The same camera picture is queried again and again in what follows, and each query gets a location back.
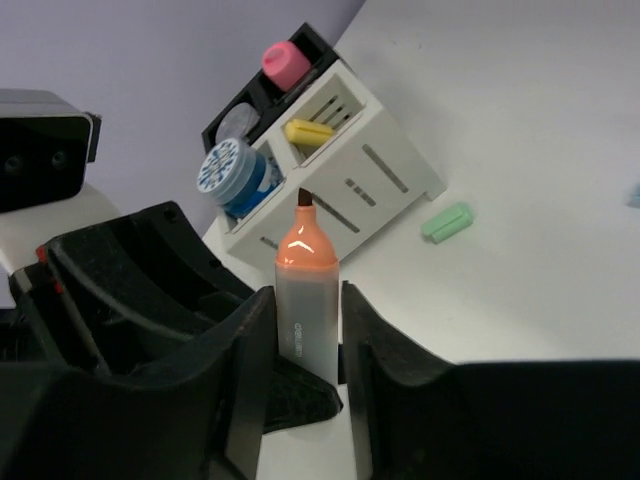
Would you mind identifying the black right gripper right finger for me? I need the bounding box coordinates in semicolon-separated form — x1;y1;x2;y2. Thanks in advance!
342;283;639;479

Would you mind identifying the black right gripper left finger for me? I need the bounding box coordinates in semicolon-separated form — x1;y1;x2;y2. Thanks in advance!
1;287;275;479

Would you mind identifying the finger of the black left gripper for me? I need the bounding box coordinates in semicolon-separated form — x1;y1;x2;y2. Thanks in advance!
263;354;343;434

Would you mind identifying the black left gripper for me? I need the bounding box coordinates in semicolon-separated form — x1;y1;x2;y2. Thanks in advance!
40;201;252;373

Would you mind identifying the orange tip clear highlighter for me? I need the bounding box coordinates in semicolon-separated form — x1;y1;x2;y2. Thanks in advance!
275;189;339;386

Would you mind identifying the blue slime jar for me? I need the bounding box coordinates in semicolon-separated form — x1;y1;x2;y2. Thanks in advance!
196;138;284;219

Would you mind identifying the clear jar of clips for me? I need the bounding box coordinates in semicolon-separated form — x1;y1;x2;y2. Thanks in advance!
215;102;260;143

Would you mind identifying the yellow highlighter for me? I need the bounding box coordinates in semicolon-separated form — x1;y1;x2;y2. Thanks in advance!
284;119;335;147

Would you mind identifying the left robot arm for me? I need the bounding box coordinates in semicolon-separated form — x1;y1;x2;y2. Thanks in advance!
1;185;343;434

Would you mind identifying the green highlighter cap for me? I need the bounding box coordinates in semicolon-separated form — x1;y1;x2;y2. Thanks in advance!
421;202;474;244

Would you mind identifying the black organizer box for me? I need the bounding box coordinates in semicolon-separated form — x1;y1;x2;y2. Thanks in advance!
201;23;340;152

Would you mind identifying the white slotted organizer box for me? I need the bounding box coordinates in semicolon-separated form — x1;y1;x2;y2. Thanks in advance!
204;60;446;273

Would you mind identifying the blue highlighter cap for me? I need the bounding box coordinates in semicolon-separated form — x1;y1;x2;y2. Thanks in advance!
627;185;640;208

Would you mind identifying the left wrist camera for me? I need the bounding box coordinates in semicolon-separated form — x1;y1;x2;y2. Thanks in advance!
0;88;102;213

